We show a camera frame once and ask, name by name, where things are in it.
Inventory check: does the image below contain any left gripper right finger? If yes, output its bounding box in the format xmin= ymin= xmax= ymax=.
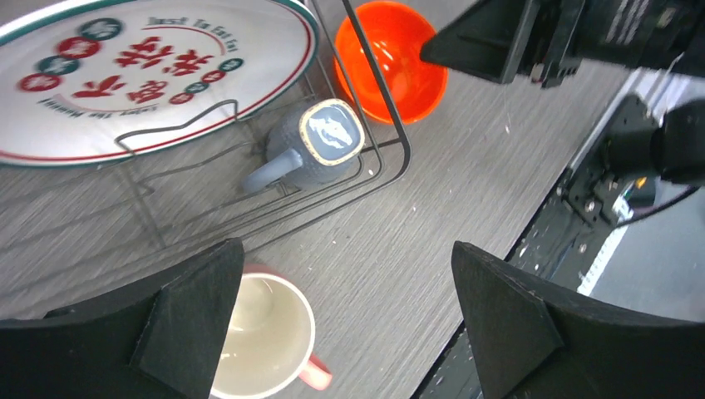
xmin=451 ymin=241 xmax=704 ymax=398

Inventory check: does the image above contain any small plate with red characters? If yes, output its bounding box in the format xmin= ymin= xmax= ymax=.
xmin=1 ymin=1 xmax=320 ymax=167

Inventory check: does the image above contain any black wire dish rack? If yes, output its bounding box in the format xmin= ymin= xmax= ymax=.
xmin=1 ymin=1 xmax=412 ymax=296

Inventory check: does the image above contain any orange bowl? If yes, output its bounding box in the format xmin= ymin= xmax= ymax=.
xmin=334 ymin=1 xmax=448 ymax=125

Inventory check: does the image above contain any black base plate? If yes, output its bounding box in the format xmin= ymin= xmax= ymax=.
xmin=410 ymin=93 xmax=662 ymax=399

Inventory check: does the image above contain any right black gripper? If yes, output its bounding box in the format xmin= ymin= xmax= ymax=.
xmin=420 ymin=0 xmax=704 ymax=88

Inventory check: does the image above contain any grey mug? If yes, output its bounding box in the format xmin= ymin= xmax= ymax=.
xmin=241 ymin=98 xmax=365 ymax=194

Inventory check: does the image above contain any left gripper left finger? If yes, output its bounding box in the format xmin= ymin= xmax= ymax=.
xmin=1 ymin=239 xmax=244 ymax=398

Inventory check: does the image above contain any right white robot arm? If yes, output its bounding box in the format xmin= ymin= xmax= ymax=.
xmin=420 ymin=1 xmax=704 ymax=186

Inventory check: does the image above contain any pink mug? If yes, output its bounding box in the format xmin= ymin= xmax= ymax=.
xmin=210 ymin=264 xmax=333 ymax=398

